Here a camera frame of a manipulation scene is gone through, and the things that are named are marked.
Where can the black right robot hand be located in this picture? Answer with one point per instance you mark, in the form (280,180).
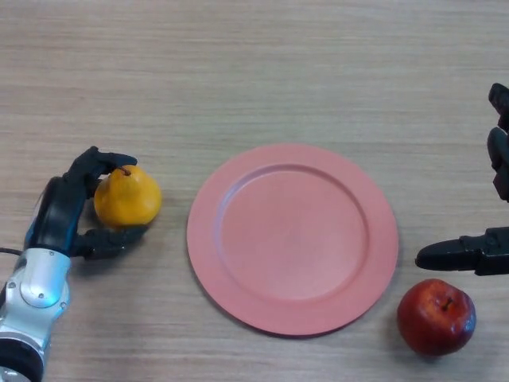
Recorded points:
(493,254)

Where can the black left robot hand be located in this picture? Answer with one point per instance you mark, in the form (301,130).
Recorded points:
(59,211)

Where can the yellow pear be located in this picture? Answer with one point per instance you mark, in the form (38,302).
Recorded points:
(127,199)

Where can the pink round plate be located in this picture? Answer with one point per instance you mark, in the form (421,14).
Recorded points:
(292,240)

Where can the red apple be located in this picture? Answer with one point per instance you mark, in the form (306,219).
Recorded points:
(433,318)

